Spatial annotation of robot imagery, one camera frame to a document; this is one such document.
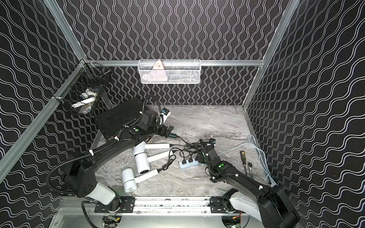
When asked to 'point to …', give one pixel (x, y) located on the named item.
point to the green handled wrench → (250, 165)
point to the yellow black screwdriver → (243, 158)
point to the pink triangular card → (158, 73)
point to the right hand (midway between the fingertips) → (201, 153)
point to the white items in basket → (86, 99)
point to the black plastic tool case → (111, 122)
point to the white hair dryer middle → (142, 161)
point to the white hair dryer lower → (129, 180)
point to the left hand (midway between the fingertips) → (167, 120)
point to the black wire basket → (81, 92)
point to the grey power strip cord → (251, 140)
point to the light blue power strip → (188, 165)
